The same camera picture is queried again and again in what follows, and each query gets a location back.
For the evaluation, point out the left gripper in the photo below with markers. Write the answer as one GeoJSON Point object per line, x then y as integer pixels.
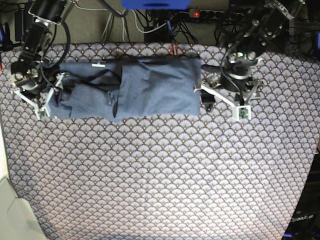
{"type": "Point", "coordinates": [236, 77]}

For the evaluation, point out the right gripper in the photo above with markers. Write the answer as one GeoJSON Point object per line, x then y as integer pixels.
{"type": "Point", "coordinates": [35, 81]}

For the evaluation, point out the blue T-shirt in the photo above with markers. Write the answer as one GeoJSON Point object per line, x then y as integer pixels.
{"type": "Point", "coordinates": [127, 88]}

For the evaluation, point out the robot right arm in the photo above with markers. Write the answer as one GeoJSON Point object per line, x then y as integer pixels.
{"type": "Point", "coordinates": [37, 40]}

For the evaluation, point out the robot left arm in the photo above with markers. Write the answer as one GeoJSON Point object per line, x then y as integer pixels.
{"type": "Point", "coordinates": [263, 23]}

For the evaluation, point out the red table clamp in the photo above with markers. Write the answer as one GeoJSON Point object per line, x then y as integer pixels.
{"type": "Point", "coordinates": [174, 50]}

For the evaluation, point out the fan-patterned table cloth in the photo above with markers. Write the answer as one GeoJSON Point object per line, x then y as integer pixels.
{"type": "Point", "coordinates": [206, 177]}

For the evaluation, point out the black power strip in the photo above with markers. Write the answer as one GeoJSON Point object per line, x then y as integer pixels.
{"type": "Point", "coordinates": [215, 15]}

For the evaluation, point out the black OpenArm box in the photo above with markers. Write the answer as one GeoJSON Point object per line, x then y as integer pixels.
{"type": "Point", "coordinates": [305, 222]}

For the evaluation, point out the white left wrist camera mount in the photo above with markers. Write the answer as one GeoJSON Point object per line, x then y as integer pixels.
{"type": "Point", "coordinates": [240, 103]}

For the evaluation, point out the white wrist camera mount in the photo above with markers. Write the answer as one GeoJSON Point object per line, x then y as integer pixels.
{"type": "Point", "coordinates": [240, 103]}
{"type": "Point", "coordinates": [39, 98]}

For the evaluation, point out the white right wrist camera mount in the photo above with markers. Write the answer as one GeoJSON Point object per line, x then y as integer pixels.
{"type": "Point", "coordinates": [39, 98]}

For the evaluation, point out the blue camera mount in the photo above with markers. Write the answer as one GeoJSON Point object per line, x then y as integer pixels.
{"type": "Point", "coordinates": [155, 4]}

